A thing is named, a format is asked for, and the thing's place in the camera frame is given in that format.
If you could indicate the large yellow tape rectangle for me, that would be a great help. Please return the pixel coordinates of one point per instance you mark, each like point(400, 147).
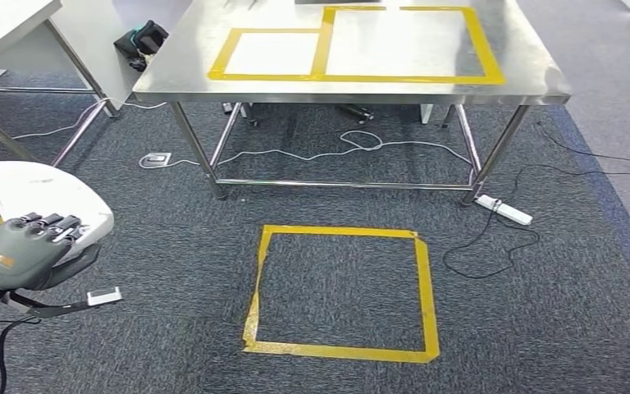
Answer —
point(413, 80)

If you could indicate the small yellow tape rectangle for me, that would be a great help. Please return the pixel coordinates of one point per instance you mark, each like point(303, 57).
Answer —
point(260, 76)

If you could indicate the stainless steel workbench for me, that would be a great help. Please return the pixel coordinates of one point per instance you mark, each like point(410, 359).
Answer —
point(184, 65)

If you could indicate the black bag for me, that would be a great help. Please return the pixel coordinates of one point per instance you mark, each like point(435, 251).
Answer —
point(149, 41)

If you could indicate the metal floor socket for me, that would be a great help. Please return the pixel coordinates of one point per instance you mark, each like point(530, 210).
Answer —
point(157, 159)

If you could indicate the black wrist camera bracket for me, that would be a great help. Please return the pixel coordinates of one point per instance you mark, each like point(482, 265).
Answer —
point(48, 311)

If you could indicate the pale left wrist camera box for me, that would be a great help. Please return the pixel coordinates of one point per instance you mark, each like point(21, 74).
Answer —
point(104, 297)

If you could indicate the white power strip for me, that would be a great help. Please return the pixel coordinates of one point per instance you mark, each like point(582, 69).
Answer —
point(505, 211)

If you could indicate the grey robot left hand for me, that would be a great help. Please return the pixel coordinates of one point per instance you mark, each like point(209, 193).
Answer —
point(16, 255)

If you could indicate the white plastic mirror cover part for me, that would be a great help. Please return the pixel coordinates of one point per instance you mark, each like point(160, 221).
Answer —
point(38, 187)

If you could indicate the white table with metal legs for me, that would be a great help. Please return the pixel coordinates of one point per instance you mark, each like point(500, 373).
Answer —
point(0, 21)

